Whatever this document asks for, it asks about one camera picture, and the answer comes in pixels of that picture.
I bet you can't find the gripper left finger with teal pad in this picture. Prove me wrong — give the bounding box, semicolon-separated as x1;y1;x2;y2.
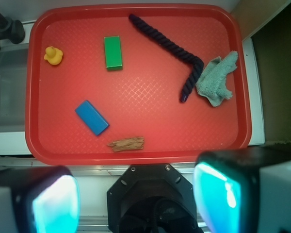
0;166;81;233

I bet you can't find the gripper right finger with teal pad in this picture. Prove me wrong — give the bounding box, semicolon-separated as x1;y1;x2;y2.
193;147;291;233

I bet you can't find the light blue cloth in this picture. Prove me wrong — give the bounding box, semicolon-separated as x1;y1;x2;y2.
195;51;238;107

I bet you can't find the blue rectangular block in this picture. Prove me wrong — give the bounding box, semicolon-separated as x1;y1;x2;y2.
75;100;109;136

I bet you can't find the brown wood piece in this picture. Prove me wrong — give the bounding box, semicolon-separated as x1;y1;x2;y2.
107;136;145;152

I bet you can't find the red plastic tray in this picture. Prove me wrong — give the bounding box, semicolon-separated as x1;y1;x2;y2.
25;4;252;165

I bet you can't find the steel sink basin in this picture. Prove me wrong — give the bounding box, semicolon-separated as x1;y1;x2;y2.
0;45;28;133

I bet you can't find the yellow rubber duck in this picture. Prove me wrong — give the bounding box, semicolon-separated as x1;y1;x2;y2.
44;46;64;66

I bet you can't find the green rectangular block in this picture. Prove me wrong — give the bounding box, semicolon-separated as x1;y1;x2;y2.
104;36;123;71

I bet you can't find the black faucet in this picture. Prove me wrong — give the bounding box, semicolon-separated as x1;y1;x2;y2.
0;13;26;50

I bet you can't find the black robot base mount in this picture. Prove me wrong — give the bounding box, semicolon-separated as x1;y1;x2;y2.
106;164;203;233

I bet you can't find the dark purple rope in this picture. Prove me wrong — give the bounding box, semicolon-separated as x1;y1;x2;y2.
128;14;205;103

